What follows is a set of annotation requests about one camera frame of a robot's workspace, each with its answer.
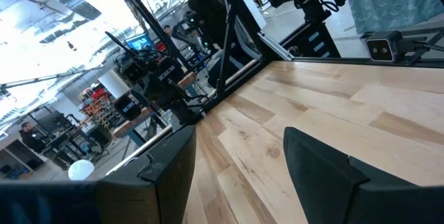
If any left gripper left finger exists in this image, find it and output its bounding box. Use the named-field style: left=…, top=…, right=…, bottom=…
left=0, top=125, right=197, bottom=224

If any lamp with white bulb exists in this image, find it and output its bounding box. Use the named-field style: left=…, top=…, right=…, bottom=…
left=67, top=160, right=96, bottom=182

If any person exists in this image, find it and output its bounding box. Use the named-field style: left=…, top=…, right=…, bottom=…
left=187, top=0, right=257, bottom=89

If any black metal table frame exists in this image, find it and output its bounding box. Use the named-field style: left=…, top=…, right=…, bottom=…
left=107, top=0, right=444, bottom=128

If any silver bracket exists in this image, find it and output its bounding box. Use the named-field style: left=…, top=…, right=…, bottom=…
left=258, top=31, right=295, bottom=62

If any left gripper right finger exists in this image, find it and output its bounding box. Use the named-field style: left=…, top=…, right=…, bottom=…
left=283, top=126, right=444, bottom=224

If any small black table camera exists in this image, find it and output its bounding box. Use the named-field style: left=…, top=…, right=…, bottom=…
left=365, top=31, right=405, bottom=63

